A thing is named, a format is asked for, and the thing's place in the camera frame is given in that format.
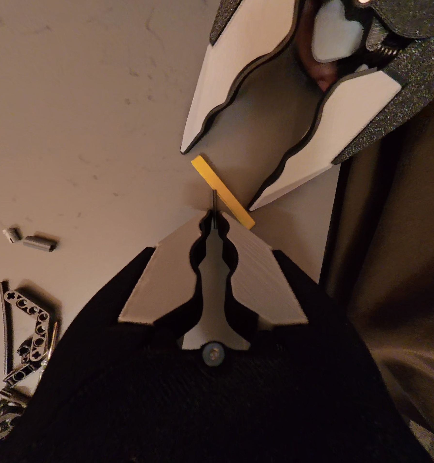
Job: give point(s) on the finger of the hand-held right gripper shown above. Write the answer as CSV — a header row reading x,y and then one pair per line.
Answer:
x,y
347,119
231,47

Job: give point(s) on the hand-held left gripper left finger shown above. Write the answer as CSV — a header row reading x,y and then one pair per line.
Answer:
x,y
159,285

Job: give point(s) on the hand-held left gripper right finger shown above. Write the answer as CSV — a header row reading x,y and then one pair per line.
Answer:
x,y
264,285

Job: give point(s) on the dark grey axle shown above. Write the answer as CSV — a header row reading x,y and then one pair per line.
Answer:
x,y
214,206

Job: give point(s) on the yellow thin beam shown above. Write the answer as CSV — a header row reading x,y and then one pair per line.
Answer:
x,y
226,193

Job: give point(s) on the person's right hand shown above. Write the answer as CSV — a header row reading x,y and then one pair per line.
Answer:
x,y
305,43

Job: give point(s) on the dark grey sleeve connector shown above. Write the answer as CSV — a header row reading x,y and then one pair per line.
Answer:
x,y
39,243

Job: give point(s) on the grey bent technic liftarm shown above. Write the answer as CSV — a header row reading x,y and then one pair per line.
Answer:
x,y
36,325

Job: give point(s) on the light grey small bush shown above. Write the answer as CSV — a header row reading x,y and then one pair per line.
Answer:
x,y
12,235

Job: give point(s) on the black thin flexible rod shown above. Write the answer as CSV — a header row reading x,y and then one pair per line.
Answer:
x,y
8,325

